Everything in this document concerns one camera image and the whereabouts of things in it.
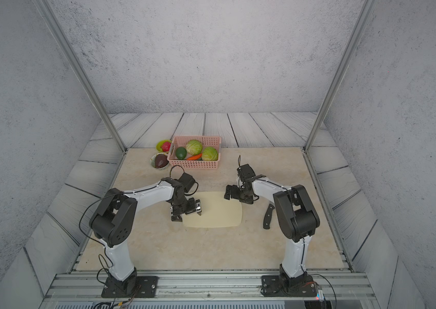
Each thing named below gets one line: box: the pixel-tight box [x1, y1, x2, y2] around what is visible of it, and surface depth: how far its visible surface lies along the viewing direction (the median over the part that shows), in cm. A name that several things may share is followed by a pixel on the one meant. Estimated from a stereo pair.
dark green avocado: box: [175, 146, 188, 161], surface depth 117 cm
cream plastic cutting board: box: [181, 191, 244, 228], surface depth 94 cm
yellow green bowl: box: [155, 139, 172, 153], surface depth 121 cm
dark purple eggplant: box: [154, 153, 170, 169], surface depth 110 cm
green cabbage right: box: [201, 146, 219, 161], surface depth 110 cm
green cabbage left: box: [185, 139, 203, 156], surface depth 116 cm
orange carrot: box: [186, 153, 202, 161], surface depth 116 cm
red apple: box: [162, 141, 172, 152], surface depth 117 cm
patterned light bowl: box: [149, 152, 170, 171], surface depth 110 cm
